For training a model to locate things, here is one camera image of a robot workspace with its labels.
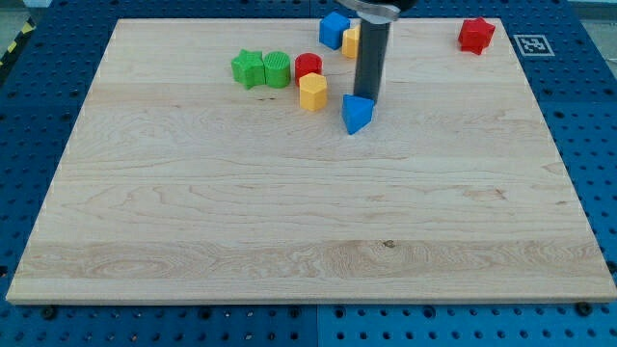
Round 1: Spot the blue triangle block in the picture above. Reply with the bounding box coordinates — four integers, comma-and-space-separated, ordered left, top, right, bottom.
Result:
341, 94, 375, 135

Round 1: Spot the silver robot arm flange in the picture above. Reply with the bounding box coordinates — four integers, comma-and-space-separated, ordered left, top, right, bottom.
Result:
336, 0, 417, 24

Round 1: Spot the yellow hexagon block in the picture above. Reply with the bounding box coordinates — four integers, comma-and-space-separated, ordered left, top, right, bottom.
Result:
299, 72, 328, 111

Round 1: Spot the wooden board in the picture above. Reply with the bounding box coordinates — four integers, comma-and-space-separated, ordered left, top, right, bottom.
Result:
7, 18, 616, 306

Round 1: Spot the red cylinder block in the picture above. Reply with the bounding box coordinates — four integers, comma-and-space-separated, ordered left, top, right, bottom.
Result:
294, 52, 323, 87

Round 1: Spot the green cylinder block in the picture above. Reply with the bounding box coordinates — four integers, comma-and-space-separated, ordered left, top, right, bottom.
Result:
263, 51, 290, 89

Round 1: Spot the green star block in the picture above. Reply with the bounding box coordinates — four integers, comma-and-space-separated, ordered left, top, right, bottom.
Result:
231, 49, 265, 90

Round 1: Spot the yellow block behind pusher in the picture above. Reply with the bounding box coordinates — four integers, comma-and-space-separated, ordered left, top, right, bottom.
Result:
341, 25, 361, 59

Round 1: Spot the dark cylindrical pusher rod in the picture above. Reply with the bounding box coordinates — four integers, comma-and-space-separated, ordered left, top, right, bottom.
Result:
353, 19, 390, 102

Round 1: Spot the blue cube block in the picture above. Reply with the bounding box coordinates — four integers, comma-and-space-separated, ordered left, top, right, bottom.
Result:
318, 12, 351, 50

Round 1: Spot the red star block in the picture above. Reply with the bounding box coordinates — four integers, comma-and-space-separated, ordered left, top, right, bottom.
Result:
458, 17, 496, 55

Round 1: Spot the white fiducial marker tag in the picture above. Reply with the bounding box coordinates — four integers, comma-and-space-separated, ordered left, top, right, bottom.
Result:
514, 34, 554, 57

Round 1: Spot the black yellow hazard tape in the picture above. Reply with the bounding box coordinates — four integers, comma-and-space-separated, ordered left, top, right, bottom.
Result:
1, 17, 37, 67

